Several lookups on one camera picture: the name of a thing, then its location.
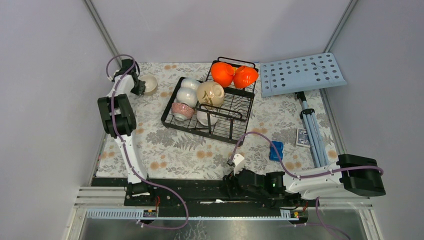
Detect plain beige bowl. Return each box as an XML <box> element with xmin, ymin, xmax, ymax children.
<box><xmin>138</xmin><ymin>74</ymin><xmax>158</xmax><ymax>96</ymax></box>

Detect black wire dish rack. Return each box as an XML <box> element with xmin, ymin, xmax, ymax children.
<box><xmin>160</xmin><ymin>56</ymin><xmax>259</xmax><ymax>146</ymax></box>

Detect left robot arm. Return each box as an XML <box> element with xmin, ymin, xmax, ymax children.
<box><xmin>97</xmin><ymin>54</ymin><xmax>155</xmax><ymax>206</ymax></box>

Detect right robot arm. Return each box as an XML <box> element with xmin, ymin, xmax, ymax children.
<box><xmin>220</xmin><ymin>154</ymin><xmax>386</xmax><ymax>206</ymax></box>

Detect white bowl in rack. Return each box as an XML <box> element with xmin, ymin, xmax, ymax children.
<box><xmin>176</xmin><ymin>87</ymin><xmax>198</xmax><ymax>108</ymax></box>

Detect blue toy car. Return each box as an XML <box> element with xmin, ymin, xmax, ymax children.
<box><xmin>268</xmin><ymin>140</ymin><xmax>284</xmax><ymax>162</ymax></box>

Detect white bowl upper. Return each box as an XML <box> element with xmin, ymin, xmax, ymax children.
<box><xmin>180</xmin><ymin>78</ymin><xmax>201</xmax><ymax>91</ymax></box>

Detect pink patterned bowl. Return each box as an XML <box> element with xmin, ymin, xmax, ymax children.
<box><xmin>171</xmin><ymin>102</ymin><xmax>194</xmax><ymax>122</ymax></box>

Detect white bowl front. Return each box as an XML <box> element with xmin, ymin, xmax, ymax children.
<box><xmin>196</xmin><ymin>110</ymin><xmax>218</xmax><ymax>127</ymax></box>

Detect floral table mat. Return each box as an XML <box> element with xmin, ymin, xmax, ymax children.
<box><xmin>96</xmin><ymin>62</ymin><xmax>339</xmax><ymax>182</ymax></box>

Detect beige patterned bowl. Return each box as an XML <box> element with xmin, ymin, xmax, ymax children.
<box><xmin>196</xmin><ymin>81</ymin><xmax>225</xmax><ymax>109</ymax></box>

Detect blue card deck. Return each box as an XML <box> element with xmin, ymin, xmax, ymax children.
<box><xmin>295</xmin><ymin>128</ymin><xmax>311</xmax><ymax>148</ymax></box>

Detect orange bowl left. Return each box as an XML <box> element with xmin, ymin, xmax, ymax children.
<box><xmin>210</xmin><ymin>62</ymin><xmax>235</xmax><ymax>88</ymax></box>

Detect orange bowl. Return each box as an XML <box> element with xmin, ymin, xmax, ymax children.
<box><xmin>233</xmin><ymin>66</ymin><xmax>259</xmax><ymax>89</ymax></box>
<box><xmin>210</xmin><ymin>62</ymin><xmax>235</xmax><ymax>88</ymax></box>

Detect blue tripod legs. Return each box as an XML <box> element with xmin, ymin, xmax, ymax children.
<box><xmin>295</xmin><ymin>91</ymin><xmax>330</xmax><ymax>168</ymax></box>

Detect orange bowl right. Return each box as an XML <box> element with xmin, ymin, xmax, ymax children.
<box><xmin>233</xmin><ymin>66</ymin><xmax>259</xmax><ymax>89</ymax></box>

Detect blue perforated stand tray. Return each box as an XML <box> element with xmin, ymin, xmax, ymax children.
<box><xmin>260</xmin><ymin>52</ymin><xmax>347</xmax><ymax>97</ymax></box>

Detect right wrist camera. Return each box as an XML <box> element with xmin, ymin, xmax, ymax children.
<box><xmin>227</xmin><ymin>153</ymin><xmax>246</xmax><ymax>175</ymax></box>

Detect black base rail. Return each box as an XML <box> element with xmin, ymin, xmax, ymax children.
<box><xmin>92</xmin><ymin>177</ymin><xmax>316</xmax><ymax>218</ymax></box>

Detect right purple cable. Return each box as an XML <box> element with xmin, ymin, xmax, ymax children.
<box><xmin>227</xmin><ymin>131</ymin><xmax>385</xmax><ymax>181</ymax></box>

